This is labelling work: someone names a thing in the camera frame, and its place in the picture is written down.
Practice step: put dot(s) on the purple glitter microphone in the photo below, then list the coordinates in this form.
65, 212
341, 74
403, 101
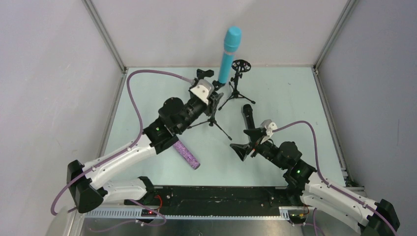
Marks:
186, 155

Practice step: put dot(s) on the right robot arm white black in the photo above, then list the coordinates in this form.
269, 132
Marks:
365, 216

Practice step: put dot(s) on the black microphone orange end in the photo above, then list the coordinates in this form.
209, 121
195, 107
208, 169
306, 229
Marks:
248, 116

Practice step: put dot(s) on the blue microphone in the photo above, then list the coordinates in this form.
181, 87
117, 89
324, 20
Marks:
231, 44

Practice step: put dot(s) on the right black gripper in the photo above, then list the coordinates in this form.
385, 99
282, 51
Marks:
255, 143

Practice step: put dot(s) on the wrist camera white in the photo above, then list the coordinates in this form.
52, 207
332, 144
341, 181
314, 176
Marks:
203, 89
267, 127

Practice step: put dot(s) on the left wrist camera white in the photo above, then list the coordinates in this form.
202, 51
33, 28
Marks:
203, 89

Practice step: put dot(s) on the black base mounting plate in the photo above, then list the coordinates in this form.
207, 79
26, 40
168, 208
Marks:
217, 201

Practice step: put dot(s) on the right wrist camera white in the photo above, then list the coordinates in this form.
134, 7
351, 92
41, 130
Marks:
267, 127

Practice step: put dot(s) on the black round base mic stand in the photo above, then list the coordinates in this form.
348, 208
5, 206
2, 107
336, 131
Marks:
201, 74

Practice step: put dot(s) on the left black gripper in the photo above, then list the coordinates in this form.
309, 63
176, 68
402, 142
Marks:
214, 99

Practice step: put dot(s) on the small black tripod stand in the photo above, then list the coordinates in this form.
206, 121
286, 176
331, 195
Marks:
212, 119

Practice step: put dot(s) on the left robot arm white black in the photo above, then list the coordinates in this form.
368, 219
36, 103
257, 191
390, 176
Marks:
90, 183

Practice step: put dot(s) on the black tripod shock mount stand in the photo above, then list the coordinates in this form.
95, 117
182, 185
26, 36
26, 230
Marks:
240, 66

